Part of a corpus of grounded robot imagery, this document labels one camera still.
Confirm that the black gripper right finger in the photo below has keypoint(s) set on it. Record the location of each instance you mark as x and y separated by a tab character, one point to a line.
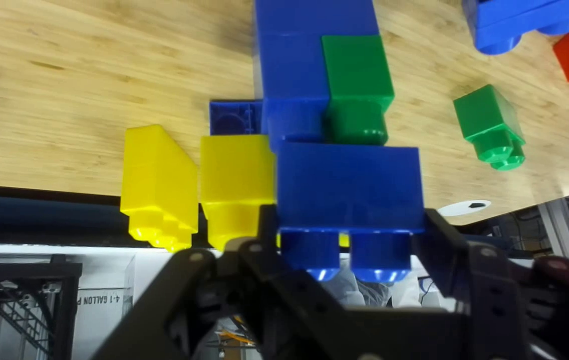
497	313

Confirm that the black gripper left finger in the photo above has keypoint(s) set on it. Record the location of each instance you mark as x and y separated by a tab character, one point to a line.
165	313

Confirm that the yellow three-stud block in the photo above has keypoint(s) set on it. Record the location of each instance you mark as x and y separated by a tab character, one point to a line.
234	180

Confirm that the square blue block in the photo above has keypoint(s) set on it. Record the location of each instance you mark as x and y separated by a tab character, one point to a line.
348	191

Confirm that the narrow green block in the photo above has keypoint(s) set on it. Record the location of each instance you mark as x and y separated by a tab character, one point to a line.
356	80

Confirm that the tall blue block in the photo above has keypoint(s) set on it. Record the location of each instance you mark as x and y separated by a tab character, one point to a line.
297	61

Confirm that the tall yellow block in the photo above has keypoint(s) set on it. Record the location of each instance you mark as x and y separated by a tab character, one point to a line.
156	180

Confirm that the small green block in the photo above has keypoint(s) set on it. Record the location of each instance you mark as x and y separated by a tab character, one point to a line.
491	126

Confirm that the thick long blue block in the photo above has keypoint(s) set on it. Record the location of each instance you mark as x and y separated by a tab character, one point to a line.
517	22

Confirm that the white cardboard box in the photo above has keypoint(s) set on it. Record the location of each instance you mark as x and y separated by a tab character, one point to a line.
107	293

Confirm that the white table grommet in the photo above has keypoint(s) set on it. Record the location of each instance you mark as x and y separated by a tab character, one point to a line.
464	207

